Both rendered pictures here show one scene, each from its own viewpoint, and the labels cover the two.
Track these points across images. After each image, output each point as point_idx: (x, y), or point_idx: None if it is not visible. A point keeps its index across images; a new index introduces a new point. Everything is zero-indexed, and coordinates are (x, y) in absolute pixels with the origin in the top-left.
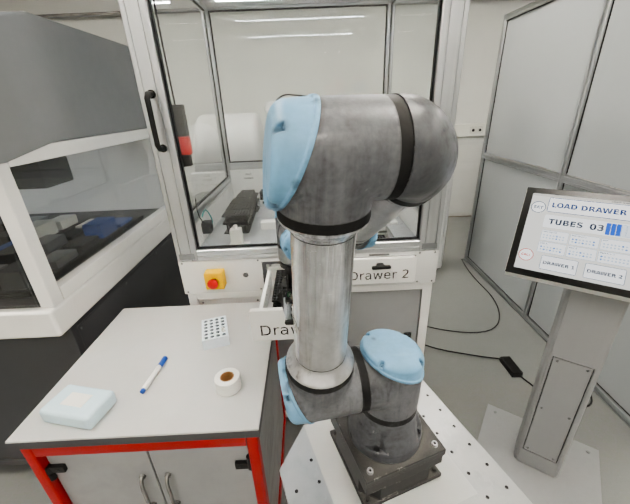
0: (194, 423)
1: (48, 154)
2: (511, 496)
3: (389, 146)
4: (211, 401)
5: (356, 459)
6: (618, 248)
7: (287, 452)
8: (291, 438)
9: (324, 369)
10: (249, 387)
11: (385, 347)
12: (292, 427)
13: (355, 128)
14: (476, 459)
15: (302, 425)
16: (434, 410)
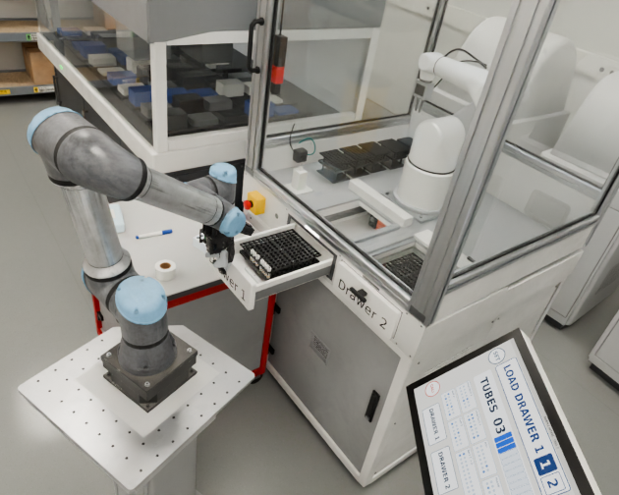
0: None
1: (204, 40)
2: (150, 459)
3: (50, 152)
4: (147, 272)
5: (115, 346)
6: (481, 463)
7: (245, 395)
8: (259, 391)
9: (87, 261)
10: (171, 285)
11: (136, 288)
12: (270, 386)
13: (44, 137)
14: (174, 434)
15: (278, 393)
16: (211, 400)
